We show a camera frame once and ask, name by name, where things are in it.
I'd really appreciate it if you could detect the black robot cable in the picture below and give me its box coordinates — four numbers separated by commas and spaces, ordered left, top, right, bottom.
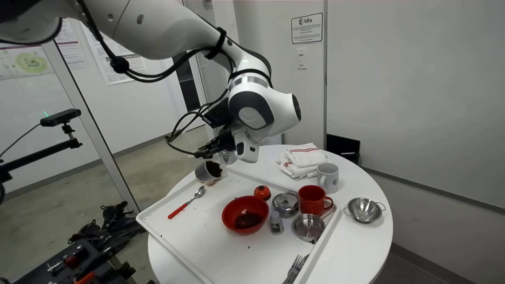
75, 0, 274, 158

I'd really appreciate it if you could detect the white light switch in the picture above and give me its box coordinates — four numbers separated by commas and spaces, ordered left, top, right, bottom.
295, 48, 309, 72

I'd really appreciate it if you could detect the small orange-red tomato toy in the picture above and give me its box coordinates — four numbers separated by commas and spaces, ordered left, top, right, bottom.
252, 184, 273, 203

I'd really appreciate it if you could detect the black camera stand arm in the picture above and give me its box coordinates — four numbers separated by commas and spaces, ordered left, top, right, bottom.
0, 124, 83, 187

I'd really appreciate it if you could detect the small steel bowl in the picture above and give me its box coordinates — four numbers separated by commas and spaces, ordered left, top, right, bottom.
290, 212, 326, 245

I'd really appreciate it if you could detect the white mug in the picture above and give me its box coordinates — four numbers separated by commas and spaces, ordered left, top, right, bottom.
315, 162, 340, 195

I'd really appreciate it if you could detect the white cloth with red stripes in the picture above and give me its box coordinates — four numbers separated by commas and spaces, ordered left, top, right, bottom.
276, 143, 328, 182

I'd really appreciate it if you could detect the grey metal frame pole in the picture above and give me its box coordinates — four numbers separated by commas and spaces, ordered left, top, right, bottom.
39, 40, 142, 215

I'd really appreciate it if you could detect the small glass shaker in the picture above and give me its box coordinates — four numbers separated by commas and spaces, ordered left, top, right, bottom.
268, 209, 285, 236

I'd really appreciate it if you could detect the black box by wall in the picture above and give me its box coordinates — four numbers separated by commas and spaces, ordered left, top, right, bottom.
325, 133, 362, 166

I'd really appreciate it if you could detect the black camera on stand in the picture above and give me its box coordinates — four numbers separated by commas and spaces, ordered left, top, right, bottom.
39, 108, 83, 128

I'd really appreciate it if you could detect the dark grey cup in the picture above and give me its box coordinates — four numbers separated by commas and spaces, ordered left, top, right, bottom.
192, 160, 224, 187

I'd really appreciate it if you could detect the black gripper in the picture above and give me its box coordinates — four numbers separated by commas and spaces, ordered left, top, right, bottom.
194, 125, 239, 162

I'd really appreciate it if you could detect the white plastic tray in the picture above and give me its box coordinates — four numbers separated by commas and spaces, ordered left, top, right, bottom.
134, 166, 345, 284

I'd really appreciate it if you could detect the paper poster with green circle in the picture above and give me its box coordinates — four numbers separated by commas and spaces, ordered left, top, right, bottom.
0, 46, 53, 83

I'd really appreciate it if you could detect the red mug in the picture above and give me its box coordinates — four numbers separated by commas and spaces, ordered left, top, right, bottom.
296, 184, 336, 218

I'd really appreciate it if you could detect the pile of black floor tools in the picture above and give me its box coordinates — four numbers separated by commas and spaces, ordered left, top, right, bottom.
14, 201, 146, 284

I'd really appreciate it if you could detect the white wall sign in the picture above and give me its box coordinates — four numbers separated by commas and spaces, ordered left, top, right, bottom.
288, 12, 325, 46

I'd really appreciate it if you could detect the metal spoon with red handle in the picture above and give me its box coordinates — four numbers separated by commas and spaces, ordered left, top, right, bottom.
165, 185, 208, 221

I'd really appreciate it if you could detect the small steel pot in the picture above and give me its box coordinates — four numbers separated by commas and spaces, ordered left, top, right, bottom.
344, 196, 386, 226

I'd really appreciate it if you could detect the red bowl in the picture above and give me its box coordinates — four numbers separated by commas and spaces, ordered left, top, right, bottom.
220, 195, 271, 237

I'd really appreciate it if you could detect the round steel strainer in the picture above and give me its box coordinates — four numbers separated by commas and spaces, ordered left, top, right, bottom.
271, 190, 299, 218

